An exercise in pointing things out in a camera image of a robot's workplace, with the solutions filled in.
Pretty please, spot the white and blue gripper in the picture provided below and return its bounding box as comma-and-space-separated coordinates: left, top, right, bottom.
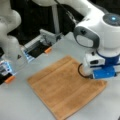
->
83, 51, 120, 79

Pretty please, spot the orange clamp at table edge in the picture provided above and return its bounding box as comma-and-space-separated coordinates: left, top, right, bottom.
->
5, 76, 15, 84

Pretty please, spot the orange clamp near rail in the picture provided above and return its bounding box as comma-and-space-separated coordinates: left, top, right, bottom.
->
44, 47, 52, 54

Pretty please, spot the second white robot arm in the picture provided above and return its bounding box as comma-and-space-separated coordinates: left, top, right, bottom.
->
0, 0, 27, 71

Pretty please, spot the brown terry towel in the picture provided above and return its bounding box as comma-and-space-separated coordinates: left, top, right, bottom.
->
28, 56, 107, 120

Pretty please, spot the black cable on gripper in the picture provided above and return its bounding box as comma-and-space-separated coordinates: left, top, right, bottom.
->
77, 62, 92, 79

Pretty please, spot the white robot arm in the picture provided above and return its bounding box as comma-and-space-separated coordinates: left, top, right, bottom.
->
33, 0, 120, 79

